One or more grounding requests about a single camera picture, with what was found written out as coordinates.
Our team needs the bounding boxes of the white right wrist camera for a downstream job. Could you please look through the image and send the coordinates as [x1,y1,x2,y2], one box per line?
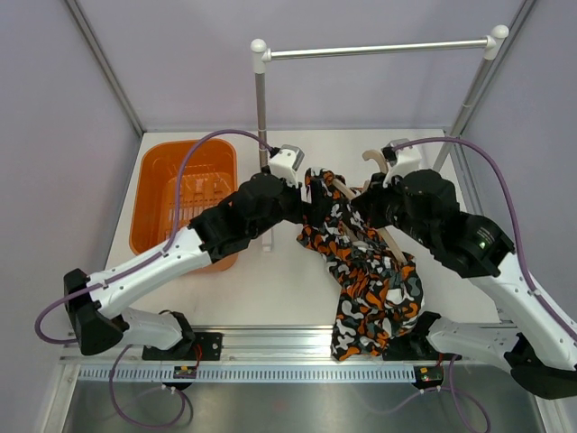
[381,139,422,185]

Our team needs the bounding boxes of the beige wooden hanger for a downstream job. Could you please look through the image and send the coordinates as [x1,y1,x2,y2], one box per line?
[331,149,407,263]

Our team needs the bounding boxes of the orange plastic basket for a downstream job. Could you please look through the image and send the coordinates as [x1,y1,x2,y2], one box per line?
[129,138,238,254]

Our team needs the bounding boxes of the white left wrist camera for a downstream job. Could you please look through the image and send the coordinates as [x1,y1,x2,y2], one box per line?
[269,144,305,188]

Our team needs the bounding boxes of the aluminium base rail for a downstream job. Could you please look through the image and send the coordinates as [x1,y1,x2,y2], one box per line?
[60,315,551,371]

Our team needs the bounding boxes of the aluminium frame post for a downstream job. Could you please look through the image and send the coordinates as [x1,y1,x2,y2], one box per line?
[445,0,538,137]
[62,0,146,138]

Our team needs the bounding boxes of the aluminium frame post left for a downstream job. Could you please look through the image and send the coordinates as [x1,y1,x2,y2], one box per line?
[62,0,146,138]

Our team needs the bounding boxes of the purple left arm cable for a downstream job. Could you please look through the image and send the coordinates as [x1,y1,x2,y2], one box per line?
[34,129,280,428]

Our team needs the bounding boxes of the orange camouflage shorts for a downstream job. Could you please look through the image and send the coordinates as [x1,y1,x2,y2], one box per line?
[297,168,424,361]

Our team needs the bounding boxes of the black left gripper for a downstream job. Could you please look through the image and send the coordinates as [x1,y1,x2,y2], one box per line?
[248,172,331,240]

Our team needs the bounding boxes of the silver clothes rack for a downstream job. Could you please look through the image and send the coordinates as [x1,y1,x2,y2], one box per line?
[249,24,509,253]

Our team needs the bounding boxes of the aluminium frame post right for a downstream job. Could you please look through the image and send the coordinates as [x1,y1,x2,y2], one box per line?
[445,0,538,137]

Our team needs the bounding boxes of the white slotted cable duct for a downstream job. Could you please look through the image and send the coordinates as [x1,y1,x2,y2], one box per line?
[78,364,416,383]

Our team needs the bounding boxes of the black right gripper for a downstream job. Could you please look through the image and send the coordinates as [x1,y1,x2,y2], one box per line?
[353,170,435,249]

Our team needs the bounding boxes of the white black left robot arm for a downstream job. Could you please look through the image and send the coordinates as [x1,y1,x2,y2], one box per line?
[64,173,330,360]

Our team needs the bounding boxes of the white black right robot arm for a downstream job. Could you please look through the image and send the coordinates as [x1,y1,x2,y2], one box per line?
[352,170,576,400]

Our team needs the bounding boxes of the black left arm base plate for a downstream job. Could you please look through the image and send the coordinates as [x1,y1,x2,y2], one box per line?
[142,331,223,361]

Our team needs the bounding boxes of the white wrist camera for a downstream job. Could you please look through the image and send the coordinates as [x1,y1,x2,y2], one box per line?
[269,144,305,188]
[381,139,422,185]

